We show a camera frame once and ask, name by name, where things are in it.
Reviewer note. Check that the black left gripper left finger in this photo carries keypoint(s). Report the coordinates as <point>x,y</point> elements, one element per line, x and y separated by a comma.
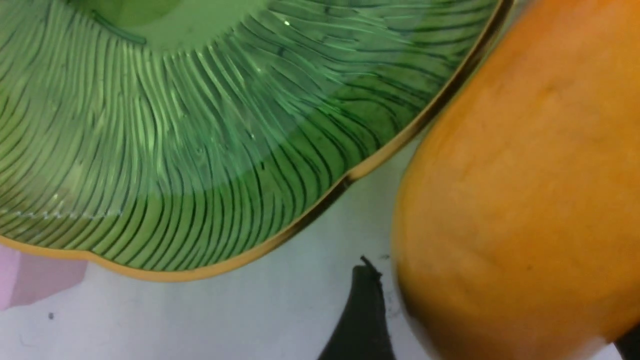
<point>361,332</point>

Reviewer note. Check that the orange yellow mango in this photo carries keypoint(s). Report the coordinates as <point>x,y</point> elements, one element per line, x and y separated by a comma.
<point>516,230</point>

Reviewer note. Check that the green leaf glass plate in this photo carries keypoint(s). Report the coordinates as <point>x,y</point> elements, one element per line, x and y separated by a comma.
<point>175,140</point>

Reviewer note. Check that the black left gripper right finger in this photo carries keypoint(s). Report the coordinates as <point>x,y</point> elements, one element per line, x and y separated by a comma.
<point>628,345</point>

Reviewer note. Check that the pink cube block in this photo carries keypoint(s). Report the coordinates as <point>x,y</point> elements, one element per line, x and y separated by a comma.
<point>26,279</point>

